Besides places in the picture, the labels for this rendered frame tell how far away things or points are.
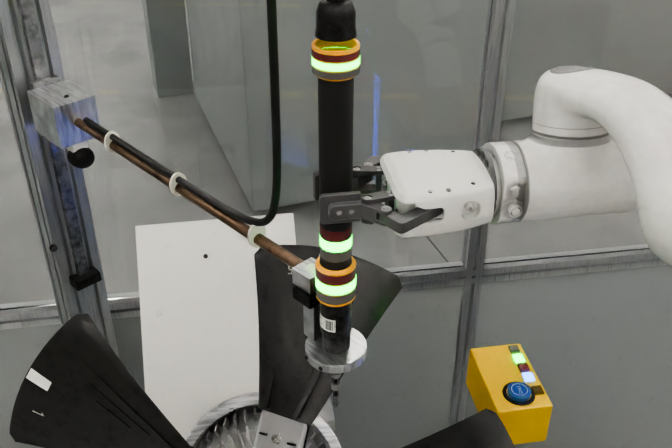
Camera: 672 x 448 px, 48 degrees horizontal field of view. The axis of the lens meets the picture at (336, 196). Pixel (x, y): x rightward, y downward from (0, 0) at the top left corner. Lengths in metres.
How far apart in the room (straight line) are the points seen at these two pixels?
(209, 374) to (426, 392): 0.86
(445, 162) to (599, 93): 0.16
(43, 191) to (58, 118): 0.21
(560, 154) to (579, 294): 1.19
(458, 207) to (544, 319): 1.24
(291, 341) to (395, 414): 1.02
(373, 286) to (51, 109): 0.56
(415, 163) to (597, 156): 0.18
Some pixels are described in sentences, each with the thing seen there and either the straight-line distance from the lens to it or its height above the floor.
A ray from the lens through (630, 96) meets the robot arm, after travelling 0.73.
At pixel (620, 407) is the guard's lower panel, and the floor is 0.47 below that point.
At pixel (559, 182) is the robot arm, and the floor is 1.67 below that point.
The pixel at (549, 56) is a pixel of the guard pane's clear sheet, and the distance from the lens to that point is 1.59.
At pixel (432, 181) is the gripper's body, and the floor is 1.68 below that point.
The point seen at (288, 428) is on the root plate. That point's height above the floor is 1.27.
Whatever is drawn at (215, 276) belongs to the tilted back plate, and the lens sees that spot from 1.26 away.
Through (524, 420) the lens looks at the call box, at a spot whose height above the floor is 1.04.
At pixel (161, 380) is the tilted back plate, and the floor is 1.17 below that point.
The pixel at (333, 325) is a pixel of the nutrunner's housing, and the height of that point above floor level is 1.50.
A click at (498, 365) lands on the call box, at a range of 1.44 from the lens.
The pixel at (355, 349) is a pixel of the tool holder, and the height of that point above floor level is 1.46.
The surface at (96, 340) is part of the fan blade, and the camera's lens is 1.00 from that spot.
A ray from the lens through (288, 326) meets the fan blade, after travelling 1.05.
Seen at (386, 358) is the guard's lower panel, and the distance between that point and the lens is 1.89.
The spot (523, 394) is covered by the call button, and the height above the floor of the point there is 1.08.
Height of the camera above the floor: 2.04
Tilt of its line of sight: 31 degrees down
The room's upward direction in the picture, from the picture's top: straight up
